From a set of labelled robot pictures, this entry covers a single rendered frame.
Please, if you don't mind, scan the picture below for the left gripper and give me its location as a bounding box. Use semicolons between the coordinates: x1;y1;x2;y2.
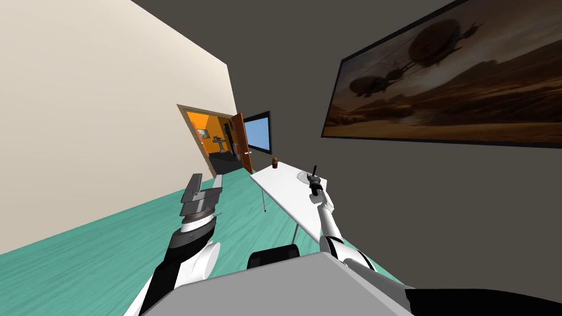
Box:
179;173;224;217

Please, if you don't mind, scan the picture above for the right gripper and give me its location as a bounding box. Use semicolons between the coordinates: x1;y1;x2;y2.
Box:
307;165;324;198

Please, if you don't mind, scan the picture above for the white table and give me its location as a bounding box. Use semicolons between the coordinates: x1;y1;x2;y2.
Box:
250;161;328;245

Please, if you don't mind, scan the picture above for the brown wooden door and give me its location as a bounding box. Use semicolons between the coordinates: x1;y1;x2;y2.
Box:
231;112;255;176

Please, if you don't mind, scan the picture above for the black framed blue window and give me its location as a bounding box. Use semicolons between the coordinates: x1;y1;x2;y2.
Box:
242;110;272;156

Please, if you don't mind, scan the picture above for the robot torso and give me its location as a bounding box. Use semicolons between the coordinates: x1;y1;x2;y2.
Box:
140;244;416;316

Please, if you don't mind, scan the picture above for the large desert airship picture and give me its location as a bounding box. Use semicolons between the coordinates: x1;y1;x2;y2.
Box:
321;0;562;149

